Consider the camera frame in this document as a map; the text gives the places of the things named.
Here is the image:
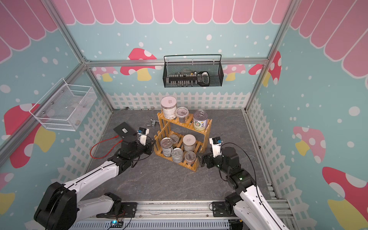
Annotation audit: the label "tall silver green can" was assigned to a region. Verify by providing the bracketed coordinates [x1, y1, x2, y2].
[160, 138, 173, 157]

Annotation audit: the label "green label pull-tab can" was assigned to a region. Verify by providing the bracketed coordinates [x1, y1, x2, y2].
[193, 109, 208, 131]

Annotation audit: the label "large white lid can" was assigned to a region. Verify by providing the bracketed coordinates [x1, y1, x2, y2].
[160, 96, 177, 120]

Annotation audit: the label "clear plastic seed jar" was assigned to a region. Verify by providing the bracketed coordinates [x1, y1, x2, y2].
[175, 107, 189, 123]

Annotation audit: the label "short silver can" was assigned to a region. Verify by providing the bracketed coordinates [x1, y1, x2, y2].
[171, 148, 184, 163]

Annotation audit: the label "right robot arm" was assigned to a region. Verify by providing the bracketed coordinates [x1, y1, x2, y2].
[198, 147, 288, 230]

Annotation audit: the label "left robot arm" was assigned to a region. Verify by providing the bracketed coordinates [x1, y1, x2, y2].
[34, 138, 156, 230]

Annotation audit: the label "red seed plastic jar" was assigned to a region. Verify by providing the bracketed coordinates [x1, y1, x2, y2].
[185, 151, 196, 165]

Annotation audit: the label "white lid can lower shelf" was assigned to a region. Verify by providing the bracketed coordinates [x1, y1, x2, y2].
[183, 134, 196, 152]

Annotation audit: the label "clear jar back lower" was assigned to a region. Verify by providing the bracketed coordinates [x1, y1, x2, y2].
[169, 134, 179, 148]

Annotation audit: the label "wooden two-tier shelf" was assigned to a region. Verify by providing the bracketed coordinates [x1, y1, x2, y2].
[154, 112, 212, 162]

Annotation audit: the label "metal valve fitting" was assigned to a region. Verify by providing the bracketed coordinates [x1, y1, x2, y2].
[147, 118, 159, 127]

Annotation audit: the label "small green circuit board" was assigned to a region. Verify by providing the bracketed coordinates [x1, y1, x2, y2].
[108, 220, 124, 229]

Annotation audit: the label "items in black basket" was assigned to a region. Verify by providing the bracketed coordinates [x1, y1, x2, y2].
[163, 71, 210, 87]

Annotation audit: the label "black network switch box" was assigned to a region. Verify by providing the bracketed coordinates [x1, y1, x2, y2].
[113, 122, 137, 142]

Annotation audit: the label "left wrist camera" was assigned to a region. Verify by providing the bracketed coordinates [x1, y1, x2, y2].
[137, 127, 150, 146]

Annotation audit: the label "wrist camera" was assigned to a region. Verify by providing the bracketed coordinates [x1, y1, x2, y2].
[137, 127, 150, 146]
[209, 137, 222, 158]

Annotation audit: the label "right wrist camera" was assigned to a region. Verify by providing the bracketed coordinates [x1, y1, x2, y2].
[209, 137, 222, 158]

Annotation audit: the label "white wire basket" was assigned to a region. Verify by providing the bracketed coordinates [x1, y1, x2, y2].
[29, 79, 97, 131]

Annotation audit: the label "black wire mesh basket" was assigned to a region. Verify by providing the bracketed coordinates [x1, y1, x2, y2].
[163, 54, 224, 88]

